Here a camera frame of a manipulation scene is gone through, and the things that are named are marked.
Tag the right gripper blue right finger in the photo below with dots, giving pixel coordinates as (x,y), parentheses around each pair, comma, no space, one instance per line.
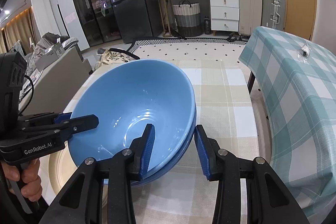
(203,150)

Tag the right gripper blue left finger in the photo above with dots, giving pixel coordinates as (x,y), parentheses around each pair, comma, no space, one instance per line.
(145,149)

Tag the black water bottle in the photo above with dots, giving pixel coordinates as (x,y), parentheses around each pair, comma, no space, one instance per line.
(207,26)

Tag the beige suitcase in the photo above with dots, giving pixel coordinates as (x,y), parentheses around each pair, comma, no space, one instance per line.
(250,16)

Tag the dotted white rug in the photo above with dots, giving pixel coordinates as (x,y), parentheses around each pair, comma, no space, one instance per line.
(188,49)

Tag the grey cabinet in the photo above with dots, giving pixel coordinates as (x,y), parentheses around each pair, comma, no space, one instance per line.
(57,85)

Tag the grey quilted jacket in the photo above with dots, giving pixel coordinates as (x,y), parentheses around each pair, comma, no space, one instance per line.
(47,41)

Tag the patterned tote bag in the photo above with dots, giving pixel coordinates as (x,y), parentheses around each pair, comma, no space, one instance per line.
(114,56)

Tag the cream plate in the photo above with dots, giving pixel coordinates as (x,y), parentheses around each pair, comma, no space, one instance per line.
(61,168)

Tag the person's left hand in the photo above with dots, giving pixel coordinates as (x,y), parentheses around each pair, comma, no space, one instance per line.
(33,188)

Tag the silver suitcase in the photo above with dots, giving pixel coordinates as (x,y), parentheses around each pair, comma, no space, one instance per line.
(273,14)

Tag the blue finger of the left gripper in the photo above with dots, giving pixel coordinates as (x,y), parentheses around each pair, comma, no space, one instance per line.
(77,125)
(62,117)

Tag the white roll in plastic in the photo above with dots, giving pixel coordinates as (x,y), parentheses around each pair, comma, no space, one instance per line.
(304,53)

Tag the beige plaid tablecloth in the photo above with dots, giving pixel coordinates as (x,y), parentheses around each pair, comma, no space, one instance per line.
(224,109)

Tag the woven laundry basket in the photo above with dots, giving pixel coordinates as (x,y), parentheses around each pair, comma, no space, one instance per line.
(188,18)

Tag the teal plaid tablecloth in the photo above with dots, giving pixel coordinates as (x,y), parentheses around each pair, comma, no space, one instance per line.
(300,103)

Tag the large blue bowl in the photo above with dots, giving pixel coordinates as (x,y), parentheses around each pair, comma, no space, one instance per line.
(147,87)

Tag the cardboard box on cabinet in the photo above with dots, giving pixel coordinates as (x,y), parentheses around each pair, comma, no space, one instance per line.
(52,54)

